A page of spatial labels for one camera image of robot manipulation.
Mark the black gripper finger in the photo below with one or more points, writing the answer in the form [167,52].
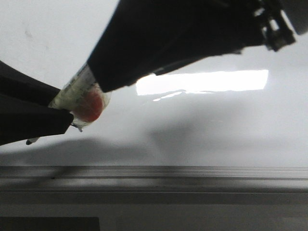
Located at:
[159,36]
[24,111]

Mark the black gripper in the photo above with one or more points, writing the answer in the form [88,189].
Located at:
[279,20]

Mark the white black whiteboard marker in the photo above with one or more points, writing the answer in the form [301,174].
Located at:
[69,95]

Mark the red magnet taped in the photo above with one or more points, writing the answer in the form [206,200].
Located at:
[90,107]

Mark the white whiteboard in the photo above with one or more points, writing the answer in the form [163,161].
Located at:
[247,110]

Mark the aluminium whiteboard frame rail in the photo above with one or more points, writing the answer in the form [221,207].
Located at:
[154,179]

